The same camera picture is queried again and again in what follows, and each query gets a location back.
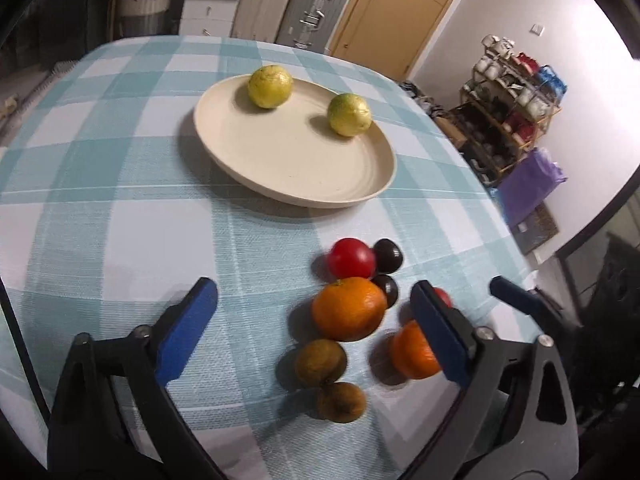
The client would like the wooden door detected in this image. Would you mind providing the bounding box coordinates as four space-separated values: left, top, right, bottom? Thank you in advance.
330 0 476 81

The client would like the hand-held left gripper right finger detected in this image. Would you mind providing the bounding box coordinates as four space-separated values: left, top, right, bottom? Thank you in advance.
405 280 581 480

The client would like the wooden shoe rack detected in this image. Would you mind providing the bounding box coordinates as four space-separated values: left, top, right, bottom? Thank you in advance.
450 35 568 188

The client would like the brown doormat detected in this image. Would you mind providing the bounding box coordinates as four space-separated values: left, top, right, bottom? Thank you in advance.
510 203 560 256

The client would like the silver suitcase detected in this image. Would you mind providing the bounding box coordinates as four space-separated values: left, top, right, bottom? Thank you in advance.
276 0 353 56

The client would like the orange mandarin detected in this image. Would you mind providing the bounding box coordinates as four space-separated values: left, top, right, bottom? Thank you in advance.
390 320 443 380
312 277 388 343

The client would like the teal checked tablecloth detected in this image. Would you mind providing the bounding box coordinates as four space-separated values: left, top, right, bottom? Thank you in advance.
0 35 546 480

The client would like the brown kiwi fruit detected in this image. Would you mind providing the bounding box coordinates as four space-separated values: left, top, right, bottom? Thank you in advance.
294 338 348 388
316 381 367 423

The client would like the purple plastic bag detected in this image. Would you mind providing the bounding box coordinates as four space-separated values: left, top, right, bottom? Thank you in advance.
497 147 568 226

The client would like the cardboard box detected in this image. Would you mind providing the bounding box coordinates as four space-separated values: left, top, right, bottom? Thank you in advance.
432 115 471 150

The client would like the beige suitcase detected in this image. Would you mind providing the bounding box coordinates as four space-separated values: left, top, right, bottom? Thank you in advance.
232 0 303 43

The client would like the yellow-green guava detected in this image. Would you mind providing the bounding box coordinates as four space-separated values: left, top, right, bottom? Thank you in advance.
247 65 293 110
327 93 373 138

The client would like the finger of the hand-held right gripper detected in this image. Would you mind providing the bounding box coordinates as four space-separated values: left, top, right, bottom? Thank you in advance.
489 275 551 317

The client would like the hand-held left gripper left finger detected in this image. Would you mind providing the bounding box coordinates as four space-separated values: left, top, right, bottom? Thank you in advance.
47 276 226 480

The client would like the dark purple plum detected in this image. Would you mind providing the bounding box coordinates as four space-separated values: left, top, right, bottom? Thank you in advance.
372 274 399 309
372 238 405 275

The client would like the cream round plate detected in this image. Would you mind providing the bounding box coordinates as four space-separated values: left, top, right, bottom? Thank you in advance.
194 74 397 208

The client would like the woven laundry basket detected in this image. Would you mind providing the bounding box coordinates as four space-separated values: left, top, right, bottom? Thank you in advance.
117 0 173 38

